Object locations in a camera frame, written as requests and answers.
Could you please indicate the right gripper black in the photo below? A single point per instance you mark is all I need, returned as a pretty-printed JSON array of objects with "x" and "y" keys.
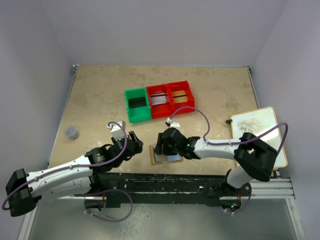
[{"x": 161, "y": 144}]

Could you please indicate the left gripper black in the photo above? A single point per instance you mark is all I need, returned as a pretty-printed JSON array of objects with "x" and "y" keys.
[{"x": 132, "y": 145}]

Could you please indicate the green plastic bin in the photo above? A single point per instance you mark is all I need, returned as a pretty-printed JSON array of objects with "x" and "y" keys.
[{"x": 140, "y": 114}]

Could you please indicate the red bin with silver card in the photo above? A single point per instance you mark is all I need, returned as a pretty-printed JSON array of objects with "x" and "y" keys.
[{"x": 159, "y": 111}]

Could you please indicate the gold card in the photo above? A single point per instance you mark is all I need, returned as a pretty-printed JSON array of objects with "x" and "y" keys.
[{"x": 179, "y": 97}]

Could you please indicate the red bin with gold card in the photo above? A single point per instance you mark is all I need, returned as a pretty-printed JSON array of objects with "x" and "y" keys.
[{"x": 178, "y": 86}]

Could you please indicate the white board with wooden frame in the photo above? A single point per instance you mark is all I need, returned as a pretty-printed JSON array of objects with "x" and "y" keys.
[{"x": 258, "y": 122}]

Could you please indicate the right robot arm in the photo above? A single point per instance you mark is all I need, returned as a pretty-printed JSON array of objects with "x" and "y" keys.
[{"x": 255, "y": 158}]

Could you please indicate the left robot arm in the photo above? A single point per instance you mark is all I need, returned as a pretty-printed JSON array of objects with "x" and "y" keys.
[{"x": 24, "y": 190}]

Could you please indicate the black card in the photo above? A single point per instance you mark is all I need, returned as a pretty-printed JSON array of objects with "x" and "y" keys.
[{"x": 136, "y": 102}]

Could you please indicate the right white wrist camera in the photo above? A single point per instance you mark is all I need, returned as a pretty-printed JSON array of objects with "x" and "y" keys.
[{"x": 172, "y": 124}]

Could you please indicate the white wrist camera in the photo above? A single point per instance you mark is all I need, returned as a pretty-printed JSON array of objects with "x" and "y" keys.
[
  {"x": 172, "y": 124},
  {"x": 117, "y": 129}
]

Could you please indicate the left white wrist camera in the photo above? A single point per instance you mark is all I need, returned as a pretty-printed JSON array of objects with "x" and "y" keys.
[{"x": 117, "y": 129}]

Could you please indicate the aluminium frame rail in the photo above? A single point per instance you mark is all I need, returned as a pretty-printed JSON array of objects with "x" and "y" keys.
[{"x": 275, "y": 188}]

